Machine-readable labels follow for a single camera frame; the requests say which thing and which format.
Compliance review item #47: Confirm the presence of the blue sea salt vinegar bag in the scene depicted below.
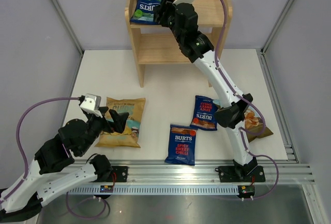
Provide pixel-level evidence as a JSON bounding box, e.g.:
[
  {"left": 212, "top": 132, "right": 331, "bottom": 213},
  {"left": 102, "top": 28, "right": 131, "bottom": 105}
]
[{"left": 130, "top": 0, "right": 162, "bottom": 25}]

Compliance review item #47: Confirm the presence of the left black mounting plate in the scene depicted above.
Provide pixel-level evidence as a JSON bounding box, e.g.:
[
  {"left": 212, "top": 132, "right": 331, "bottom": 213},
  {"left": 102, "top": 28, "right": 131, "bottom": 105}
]
[{"left": 104, "top": 166, "right": 128, "bottom": 184}]

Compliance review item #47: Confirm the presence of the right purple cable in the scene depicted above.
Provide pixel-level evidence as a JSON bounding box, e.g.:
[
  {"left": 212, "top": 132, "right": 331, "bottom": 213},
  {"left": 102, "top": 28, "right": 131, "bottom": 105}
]
[{"left": 191, "top": 0, "right": 280, "bottom": 200}]

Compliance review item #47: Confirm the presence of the blue spicy chilli bag front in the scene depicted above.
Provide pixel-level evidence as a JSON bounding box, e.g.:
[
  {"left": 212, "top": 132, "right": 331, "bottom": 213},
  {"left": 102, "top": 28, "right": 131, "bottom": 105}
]
[{"left": 164, "top": 124, "right": 197, "bottom": 166}]

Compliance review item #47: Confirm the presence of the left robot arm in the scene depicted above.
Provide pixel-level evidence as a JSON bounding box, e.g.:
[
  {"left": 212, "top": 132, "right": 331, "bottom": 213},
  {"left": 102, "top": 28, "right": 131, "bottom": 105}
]
[{"left": 1, "top": 107, "right": 129, "bottom": 222}]

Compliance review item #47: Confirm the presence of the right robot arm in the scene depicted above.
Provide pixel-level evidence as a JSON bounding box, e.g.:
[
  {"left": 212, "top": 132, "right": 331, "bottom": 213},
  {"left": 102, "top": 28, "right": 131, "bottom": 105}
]
[{"left": 154, "top": 0, "right": 265, "bottom": 183}]

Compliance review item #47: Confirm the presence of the light blue cassava chips bag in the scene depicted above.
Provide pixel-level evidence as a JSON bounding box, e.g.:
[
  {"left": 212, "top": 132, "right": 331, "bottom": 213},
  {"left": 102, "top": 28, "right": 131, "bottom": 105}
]
[{"left": 213, "top": 99, "right": 274, "bottom": 142}]

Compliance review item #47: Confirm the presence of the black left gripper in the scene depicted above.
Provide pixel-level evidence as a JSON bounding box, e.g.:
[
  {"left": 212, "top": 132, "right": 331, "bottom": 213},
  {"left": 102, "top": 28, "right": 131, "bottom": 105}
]
[{"left": 78, "top": 107, "right": 129, "bottom": 156}]

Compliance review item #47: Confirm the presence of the wooden two-tier shelf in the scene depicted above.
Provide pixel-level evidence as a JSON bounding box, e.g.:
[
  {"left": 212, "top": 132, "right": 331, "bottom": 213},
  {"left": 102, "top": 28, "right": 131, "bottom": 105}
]
[{"left": 125, "top": 0, "right": 233, "bottom": 85}]

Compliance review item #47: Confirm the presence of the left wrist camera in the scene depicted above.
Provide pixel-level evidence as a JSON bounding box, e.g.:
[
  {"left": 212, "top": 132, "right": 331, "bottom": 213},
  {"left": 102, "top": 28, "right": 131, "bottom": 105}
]
[{"left": 79, "top": 94, "right": 102, "bottom": 117}]

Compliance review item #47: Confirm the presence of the purple cable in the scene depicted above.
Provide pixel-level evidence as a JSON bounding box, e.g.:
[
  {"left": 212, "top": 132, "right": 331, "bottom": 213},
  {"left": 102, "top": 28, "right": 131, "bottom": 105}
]
[
  {"left": 191, "top": 0, "right": 280, "bottom": 200},
  {"left": 0, "top": 95, "right": 109, "bottom": 217}
]

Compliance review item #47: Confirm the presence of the black mounting plate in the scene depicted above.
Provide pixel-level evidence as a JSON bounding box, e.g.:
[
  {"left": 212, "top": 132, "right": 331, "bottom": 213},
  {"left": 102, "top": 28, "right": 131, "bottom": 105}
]
[
  {"left": 215, "top": 166, "right": 266, "bottom": 183},
  {"left": 104, "top": 166, "right": 128, "bottom": 184}
]

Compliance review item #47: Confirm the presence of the tan kettle chips bag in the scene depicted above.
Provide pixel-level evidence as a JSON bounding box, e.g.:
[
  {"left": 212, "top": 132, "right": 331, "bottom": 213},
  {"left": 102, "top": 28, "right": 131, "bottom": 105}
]
[{"left": 96, "top": 97, "right": 146, "bottom": 148}]

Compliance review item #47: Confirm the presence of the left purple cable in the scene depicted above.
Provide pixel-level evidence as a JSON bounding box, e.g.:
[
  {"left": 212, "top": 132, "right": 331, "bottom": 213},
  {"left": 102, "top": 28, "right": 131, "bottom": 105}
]
[{"left": 0, "top": 95, "right": 109, "bottom": 217}]

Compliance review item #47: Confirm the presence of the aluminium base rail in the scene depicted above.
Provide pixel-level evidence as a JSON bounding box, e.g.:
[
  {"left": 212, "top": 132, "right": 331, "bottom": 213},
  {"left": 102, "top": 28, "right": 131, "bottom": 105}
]
[{"left": 35, "top": 159, "right": 315, "bottom": 185}]

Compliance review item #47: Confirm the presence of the blue spicy chilli bag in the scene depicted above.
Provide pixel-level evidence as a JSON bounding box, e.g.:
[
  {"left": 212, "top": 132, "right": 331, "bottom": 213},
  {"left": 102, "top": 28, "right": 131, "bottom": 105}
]
[
  {"left": 190, "top": 95, "right": 218, "bottom": 131},
  {"left": 164, "top": 124, "right": 197, "bottom": 166}
]

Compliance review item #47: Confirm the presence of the white slotted cable duct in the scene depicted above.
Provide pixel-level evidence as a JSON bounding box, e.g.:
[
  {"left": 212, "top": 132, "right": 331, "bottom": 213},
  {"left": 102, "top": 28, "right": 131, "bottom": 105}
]
[{"left": 69, "top": 185, "right": 238, "bottom": 196}]

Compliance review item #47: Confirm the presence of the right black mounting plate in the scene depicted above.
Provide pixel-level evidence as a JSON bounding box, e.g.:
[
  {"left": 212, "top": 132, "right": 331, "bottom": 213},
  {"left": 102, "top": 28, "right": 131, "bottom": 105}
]
[{"left": 215, "top": 166, "right": 266, "bottom": 183}]

